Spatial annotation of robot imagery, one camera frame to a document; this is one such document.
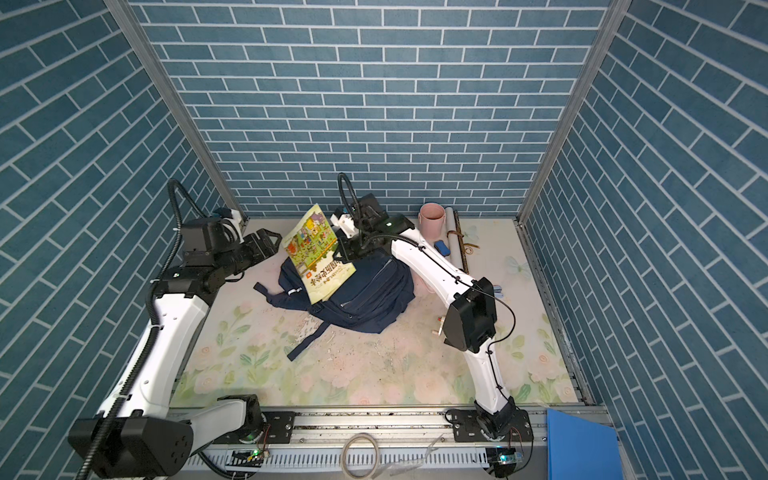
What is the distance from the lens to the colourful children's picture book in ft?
2.70

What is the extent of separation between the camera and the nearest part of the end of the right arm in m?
0.62

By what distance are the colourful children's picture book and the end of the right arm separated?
7 cm
